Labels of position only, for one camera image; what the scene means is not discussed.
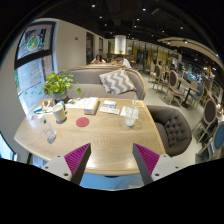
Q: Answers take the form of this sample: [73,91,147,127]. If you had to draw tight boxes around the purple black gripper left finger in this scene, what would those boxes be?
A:
[42,143,91,185]

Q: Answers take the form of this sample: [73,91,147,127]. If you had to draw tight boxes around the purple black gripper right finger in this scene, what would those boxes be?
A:
[132,143,181,185]

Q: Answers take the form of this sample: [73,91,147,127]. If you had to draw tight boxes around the dark grey tufted armchair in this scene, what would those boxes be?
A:
[147,105,192,157]

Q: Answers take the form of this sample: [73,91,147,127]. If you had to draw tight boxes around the round wooden table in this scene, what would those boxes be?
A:
[14,106,165,176]

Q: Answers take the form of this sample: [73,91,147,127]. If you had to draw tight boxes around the red round coaster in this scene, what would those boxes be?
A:
[76,117,89,127]

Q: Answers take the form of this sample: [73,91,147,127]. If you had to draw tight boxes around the white ceramic mug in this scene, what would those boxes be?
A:
[52,104,66,122]

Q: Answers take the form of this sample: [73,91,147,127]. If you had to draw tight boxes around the clear plastic cup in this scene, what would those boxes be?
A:
[125,106,139,127]

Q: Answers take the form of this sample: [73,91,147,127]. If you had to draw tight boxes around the blue back chair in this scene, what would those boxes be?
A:
[196,121,224,162]

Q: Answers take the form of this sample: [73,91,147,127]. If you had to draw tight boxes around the small card stand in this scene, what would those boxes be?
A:
[133,100,144,107]

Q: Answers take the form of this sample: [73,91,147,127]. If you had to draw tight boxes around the white box on table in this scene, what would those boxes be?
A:
[84,97,99,115]

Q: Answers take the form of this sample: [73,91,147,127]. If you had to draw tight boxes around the grey curved sofa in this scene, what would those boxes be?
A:
[63,64,146,100]

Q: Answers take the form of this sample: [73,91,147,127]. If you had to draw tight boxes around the green potted plant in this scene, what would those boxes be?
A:
[43,70,78,101]

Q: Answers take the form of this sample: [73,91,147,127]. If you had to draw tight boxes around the grey back wooden chair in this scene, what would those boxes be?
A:
[166,70,184,104]

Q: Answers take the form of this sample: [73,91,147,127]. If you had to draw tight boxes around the grey chevron pillow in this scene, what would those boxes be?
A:
[100,69,136,95]

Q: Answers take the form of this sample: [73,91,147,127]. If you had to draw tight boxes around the seated person in white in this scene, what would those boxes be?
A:
[115,54,131,68]

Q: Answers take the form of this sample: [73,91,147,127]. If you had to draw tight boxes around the wall poster with frame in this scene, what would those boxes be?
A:
[14,21,56,69]

